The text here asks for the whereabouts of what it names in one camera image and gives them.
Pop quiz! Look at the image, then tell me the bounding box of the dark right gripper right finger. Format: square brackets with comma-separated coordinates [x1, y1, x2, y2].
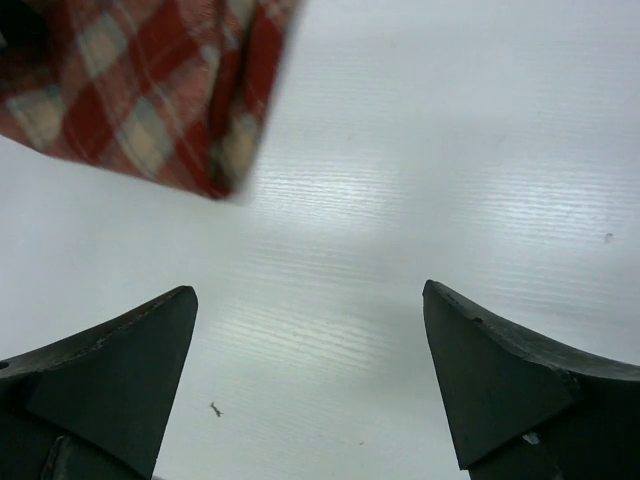
[423, 280, 639, 479]

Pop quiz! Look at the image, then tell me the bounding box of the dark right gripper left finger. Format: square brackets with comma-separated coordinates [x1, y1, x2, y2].
[1, 286, 198, 479]

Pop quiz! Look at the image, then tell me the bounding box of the red beige plaid skirt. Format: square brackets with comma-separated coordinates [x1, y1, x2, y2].
[1, 0, 298, 199]

